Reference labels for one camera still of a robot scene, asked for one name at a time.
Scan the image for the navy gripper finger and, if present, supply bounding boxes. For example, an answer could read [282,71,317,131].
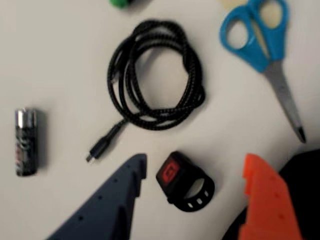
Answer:
[46,153,148,240]

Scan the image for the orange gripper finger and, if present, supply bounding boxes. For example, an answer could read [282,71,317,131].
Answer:
[237,152,305,240]

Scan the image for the black braided USB cable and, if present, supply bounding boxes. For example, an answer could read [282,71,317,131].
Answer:
[85,19,207,164]

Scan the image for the black fabric bag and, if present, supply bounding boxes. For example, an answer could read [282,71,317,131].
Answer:
[221,148,320,240]

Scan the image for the black silver battery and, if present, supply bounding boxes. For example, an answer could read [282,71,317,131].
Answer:
[14,107,40,177]

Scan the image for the green black marker pen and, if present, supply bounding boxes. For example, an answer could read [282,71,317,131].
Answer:
[109,0,134,9]

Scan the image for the black ring strap device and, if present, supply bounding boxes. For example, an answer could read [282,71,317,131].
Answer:
[155,150,216,214]

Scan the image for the blue handled scissors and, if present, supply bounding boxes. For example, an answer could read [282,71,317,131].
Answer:
[219,0,307,144]

